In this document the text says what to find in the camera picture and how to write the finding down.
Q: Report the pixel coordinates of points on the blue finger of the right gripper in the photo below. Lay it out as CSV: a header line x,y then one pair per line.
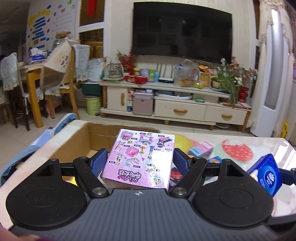
x,y
288,177

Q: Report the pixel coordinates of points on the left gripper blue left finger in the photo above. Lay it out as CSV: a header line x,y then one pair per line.
x,y
88,171

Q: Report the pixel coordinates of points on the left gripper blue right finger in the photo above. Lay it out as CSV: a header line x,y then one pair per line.
x,y
191,169

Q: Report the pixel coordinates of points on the blue tissue pack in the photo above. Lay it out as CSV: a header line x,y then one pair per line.
x,y
266,172

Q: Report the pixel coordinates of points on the yellow block toy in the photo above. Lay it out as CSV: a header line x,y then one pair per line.
x,y
183,143

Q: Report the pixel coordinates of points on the small pink toy box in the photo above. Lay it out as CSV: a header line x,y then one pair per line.
x,y
139,159

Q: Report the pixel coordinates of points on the pink blue carton box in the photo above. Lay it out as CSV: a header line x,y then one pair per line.
x,y
203,149

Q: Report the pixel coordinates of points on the green cardboard box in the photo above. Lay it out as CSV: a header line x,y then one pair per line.
x,y
76,139

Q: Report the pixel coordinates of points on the yellow detergent bottle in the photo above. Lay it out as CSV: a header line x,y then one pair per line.
x,y
284,129

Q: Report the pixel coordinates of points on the green trash bin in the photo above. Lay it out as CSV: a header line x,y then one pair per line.
x,y
93,105

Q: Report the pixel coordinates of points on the white tv cabinet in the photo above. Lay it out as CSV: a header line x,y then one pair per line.
x,y
172,103

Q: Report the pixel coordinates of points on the pink storage box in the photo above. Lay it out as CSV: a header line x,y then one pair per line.
x,y
143,105

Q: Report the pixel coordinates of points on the red vase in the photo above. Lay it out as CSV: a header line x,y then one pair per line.
x,y
243,94

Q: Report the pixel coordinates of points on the white router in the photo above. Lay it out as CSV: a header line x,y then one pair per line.
x,y
165,73

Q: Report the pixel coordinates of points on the framed picture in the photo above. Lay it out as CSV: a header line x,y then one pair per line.
x,y
205,80

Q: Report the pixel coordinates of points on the potted green plant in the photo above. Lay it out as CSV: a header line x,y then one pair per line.
x,y
227,82

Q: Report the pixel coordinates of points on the plastic bag with snacks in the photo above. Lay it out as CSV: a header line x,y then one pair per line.
x,y
186,74

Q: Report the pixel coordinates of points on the red gift box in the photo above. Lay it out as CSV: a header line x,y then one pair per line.
x,y
136,79

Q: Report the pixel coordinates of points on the wooden chair with cover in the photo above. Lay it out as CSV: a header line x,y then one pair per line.
x,y
58,75

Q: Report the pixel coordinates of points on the glass kettle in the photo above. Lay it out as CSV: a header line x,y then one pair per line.
x,y
114,70

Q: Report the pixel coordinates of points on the pink flower bouquet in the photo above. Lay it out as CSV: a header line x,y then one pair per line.
x,y
236,73

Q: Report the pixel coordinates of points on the white air conditioner tower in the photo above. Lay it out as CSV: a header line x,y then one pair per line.
x,y
275,70

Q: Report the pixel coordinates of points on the wooden dining table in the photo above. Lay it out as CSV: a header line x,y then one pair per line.
x,y
30,73

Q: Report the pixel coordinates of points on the tissue box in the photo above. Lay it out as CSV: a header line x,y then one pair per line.
x,y
36,55

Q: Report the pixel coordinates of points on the black television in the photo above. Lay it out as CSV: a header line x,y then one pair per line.
x,y
181,30

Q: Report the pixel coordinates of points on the wall sticker chart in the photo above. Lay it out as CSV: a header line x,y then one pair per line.
x,y
46,19

